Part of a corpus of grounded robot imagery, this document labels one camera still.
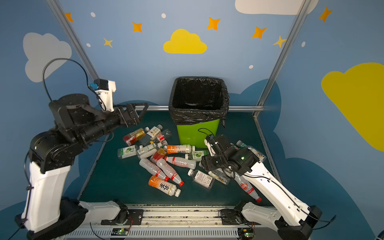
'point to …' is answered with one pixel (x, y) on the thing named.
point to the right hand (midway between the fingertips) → (207, 158)
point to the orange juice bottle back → (180, 149)
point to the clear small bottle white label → (201, 179)
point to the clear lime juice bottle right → (197, 155)
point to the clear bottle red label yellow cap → (166, 134)
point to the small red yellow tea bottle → (160, 154)
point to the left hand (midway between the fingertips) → (141, 104)
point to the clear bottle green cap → (220, 176)
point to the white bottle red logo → (247, 187)
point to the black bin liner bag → (194, 99)
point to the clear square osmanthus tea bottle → (154, 131)
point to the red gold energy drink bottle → (134, 136)
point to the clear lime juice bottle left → (126, 152)
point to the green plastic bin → (195, 134)
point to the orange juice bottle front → (165, 186)
